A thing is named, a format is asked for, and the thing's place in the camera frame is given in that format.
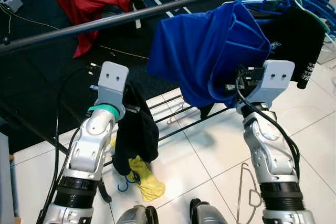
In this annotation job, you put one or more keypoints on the dark knit garment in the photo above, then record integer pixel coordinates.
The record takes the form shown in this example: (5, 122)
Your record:
(136, 129)

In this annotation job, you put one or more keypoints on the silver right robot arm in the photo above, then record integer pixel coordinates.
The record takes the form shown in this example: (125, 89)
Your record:
(268, 150)

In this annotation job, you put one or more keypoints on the pale green hanger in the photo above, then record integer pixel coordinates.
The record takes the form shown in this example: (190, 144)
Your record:
(310, 9)

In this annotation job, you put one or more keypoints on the small blue plastic hanger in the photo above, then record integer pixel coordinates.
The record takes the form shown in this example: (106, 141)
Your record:
(122, 187)

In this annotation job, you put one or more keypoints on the blue garment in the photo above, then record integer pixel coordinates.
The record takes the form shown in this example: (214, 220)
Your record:
(210, 51)

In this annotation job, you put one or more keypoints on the black garment with white print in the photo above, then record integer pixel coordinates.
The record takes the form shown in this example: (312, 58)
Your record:
(299, 40)

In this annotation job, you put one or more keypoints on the grey right robot leg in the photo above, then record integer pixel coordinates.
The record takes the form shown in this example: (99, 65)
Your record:
(210, 213)

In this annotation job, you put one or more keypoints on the grey robot leg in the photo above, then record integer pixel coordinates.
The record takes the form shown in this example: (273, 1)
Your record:
(210, 213)
(136, 216)

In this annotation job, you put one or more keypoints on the yellow cloth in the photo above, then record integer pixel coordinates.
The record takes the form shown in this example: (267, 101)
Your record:
(144, 179)

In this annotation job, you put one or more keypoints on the grey left robot leg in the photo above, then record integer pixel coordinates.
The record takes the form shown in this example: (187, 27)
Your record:
(136, 216)

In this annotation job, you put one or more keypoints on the black floor mat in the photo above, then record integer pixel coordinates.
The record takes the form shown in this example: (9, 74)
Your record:
(42, 77)

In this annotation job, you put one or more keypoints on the grey power adapter box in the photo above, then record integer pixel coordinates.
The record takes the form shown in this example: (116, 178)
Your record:
(13, 2)

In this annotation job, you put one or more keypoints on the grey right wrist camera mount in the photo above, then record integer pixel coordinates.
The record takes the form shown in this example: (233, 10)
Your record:
(275, 80)

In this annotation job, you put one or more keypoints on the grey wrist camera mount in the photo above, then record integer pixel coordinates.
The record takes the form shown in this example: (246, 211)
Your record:
(275, 80)
(112, 82)

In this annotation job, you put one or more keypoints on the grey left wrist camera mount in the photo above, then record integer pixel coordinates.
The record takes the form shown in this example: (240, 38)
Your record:
(112, 82)

